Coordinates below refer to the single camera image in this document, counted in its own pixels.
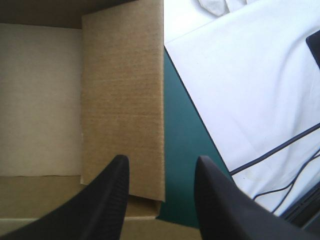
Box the brown cardboard box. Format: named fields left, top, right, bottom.
left=0, top=0, right=204, bottom=240

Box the thin black cable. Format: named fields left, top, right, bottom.
left=251, top=148, right=320, bottom=201

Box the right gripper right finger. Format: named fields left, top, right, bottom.
left=193, top=155, right=320, bottom=240

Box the thick black cable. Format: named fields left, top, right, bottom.
left=229, top=124, right=320, bottom=176

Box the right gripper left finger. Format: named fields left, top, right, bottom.
left=0, top=154, right=130, bottom=240

